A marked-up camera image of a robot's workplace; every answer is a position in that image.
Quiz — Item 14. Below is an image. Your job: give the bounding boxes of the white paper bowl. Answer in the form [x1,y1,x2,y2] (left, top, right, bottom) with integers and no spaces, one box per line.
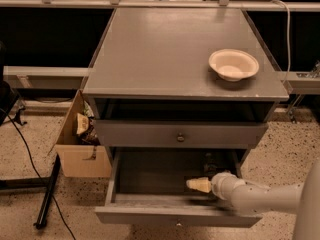
[208,49,259,82]

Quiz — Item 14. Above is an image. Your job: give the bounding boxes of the round drawer knob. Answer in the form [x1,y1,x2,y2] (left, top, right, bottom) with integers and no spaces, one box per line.
[177,133,185,142]

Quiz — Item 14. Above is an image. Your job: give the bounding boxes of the cardboard box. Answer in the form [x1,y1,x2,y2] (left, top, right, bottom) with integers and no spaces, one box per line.
[54,91,112,178]

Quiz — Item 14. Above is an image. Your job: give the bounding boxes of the snack bag in box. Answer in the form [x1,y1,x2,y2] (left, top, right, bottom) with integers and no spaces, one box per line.
[76,113,89,135]

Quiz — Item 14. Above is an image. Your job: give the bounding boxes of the white hanging cable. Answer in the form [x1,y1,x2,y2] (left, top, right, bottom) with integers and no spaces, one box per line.
[271,0,292,84]

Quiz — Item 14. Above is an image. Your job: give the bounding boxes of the grey upper drawer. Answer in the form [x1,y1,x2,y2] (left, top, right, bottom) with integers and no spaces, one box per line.
[94,120,268,149]

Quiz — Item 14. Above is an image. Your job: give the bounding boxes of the clear plastic water bottle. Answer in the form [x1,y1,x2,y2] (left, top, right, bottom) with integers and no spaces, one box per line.
[204,153,217,178]

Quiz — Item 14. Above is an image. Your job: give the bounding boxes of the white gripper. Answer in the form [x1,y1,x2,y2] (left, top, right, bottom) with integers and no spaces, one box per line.
[186,172,246,200]

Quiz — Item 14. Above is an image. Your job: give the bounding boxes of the black cable on floor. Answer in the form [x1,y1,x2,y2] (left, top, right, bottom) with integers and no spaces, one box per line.
[0,107,78,240]

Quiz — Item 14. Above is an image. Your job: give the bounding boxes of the metal rail frame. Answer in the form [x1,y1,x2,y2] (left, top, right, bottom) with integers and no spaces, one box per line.
[3,66,90,90]

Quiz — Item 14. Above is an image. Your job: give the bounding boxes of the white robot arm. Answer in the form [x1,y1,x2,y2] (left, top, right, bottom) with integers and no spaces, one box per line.
[186,159,320,240]

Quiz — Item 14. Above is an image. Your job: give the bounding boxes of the grey open lower drawer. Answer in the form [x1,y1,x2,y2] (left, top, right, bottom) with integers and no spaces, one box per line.
[95,148,261,228]

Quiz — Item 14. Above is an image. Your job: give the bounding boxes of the grey wooden drawer cabinet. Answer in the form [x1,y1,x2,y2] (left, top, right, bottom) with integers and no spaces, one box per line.
[82,7,290,165]

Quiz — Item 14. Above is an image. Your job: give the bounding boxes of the black metal stand leg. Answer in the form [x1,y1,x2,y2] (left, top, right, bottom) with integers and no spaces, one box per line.
[34,156,61,230]

